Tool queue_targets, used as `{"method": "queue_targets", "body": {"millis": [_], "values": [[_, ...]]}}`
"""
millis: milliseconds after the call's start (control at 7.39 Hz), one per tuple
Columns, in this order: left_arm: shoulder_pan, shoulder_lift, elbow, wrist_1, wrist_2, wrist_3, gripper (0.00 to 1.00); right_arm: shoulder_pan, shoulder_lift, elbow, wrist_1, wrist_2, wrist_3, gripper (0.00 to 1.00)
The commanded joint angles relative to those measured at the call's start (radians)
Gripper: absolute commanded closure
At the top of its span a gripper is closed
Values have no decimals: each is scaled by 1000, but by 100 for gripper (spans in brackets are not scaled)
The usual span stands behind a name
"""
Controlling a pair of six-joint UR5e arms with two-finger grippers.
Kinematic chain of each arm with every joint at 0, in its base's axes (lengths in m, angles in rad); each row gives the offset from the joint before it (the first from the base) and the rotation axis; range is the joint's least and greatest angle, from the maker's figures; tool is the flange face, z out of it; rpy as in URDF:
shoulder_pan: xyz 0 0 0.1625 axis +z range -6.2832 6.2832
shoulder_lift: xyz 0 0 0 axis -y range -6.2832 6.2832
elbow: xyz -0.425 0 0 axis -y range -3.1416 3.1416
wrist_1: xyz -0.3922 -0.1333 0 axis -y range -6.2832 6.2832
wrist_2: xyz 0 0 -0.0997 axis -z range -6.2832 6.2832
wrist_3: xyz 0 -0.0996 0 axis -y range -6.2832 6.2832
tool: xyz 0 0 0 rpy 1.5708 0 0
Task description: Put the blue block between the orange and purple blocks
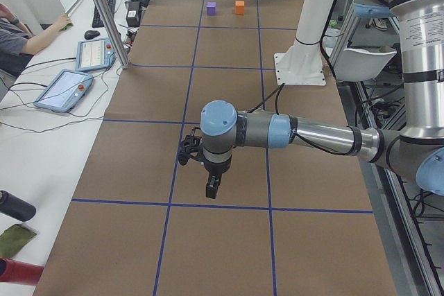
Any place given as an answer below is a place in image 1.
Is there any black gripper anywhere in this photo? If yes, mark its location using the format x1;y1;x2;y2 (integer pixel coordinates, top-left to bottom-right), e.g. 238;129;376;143
204;160;231;199

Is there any person's forearm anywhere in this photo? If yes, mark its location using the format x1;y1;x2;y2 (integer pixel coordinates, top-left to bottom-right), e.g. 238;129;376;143
21;25;60;55

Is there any purple block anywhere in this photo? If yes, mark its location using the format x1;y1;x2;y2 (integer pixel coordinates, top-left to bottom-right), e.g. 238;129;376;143
206;1;217;16

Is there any orange block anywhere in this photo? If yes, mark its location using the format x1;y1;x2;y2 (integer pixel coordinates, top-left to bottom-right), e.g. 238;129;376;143
234;0;245;15

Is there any person's hand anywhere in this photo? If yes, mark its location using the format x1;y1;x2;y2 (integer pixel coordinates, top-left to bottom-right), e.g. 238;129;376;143
51;14;73;31

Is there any brown paper table mat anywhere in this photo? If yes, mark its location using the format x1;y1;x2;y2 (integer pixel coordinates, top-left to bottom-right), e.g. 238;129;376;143
35;0;396;295

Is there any near teach pendant tablet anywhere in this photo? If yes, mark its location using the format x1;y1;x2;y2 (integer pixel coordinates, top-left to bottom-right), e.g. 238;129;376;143
33;69;94;113

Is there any teach pendant tablet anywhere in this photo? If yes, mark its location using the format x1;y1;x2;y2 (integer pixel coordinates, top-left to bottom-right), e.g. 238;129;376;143
76;38;116;72
33;69;94;113

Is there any far teach pendant tablet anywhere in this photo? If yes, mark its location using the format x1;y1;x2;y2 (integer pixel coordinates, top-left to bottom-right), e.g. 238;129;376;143
76;38;116;72

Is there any white chair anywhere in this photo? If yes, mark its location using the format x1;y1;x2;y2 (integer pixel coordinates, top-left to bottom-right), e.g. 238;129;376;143
334;47;397;82

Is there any black power adapter box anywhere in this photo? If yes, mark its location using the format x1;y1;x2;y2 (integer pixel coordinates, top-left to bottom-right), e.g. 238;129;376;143
126;1;142;27

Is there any black computer mouse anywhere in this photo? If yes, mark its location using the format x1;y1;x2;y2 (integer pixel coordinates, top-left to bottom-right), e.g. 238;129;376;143
84;30;100;40

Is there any black keyboard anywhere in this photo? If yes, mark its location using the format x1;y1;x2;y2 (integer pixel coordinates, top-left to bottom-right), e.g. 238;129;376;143
91;0;117;28

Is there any black bottle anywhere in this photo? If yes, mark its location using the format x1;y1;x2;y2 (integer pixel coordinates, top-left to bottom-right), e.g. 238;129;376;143
1;190;36;222

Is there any green cloth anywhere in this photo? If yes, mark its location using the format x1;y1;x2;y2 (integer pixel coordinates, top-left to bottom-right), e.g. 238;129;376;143
1;224;37;259

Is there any red bottle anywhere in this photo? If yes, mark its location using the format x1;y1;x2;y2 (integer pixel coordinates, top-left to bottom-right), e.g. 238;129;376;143
1;258;44;286

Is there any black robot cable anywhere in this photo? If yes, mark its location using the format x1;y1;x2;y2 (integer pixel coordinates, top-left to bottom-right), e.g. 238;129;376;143
246;82;286;114

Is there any aluminium frame post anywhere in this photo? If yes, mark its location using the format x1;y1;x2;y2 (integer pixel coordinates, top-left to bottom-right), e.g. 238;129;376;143
93;0;130;69

